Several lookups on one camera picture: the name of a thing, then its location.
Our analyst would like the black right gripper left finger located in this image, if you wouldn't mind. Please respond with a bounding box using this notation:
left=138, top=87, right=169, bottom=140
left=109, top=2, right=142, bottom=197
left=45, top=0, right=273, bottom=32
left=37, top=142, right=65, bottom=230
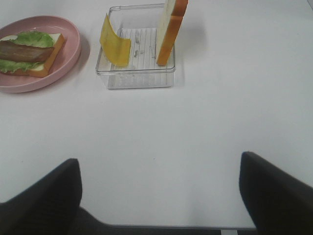
left=0, top=158, right=108, bottom=235

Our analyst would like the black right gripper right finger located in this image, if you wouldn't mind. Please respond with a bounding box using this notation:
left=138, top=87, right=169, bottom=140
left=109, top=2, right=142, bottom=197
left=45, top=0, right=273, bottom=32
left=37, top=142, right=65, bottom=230
left=239, top=152, right=313, bottom=235

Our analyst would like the brown bacon strip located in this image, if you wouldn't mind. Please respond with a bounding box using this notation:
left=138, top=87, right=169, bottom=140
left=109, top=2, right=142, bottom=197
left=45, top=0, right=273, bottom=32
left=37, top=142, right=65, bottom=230
left=0, top=41, right=54, bottom=63

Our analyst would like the bread slice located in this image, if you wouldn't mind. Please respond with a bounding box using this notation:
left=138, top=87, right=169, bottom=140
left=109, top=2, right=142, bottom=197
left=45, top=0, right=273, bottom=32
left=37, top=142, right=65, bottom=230
left=156, top=0, right=188, bottom=66
left=0, top=31, right=65, bottom=77

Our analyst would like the green lettuce leaf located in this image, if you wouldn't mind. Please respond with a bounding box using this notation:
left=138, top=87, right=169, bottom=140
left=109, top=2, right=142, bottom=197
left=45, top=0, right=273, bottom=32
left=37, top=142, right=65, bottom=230
left=0, top=31, right=61, bottom=77

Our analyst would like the yellow cheese slice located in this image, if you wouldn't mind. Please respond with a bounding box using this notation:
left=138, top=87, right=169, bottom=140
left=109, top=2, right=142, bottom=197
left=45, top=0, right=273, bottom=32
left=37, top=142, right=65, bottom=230
left=100, top=14, right=131, bottom=67

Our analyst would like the pink round plate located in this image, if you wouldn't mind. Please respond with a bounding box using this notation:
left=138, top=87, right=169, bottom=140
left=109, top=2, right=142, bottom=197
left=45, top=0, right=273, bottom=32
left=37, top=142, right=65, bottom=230
left=0, top=16, right=81, bottom=93

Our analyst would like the clear plastic tray right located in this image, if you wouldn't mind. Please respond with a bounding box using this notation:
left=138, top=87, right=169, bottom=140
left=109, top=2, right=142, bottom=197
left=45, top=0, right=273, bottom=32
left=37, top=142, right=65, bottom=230
left=95, top=3, right=176, bottom=89

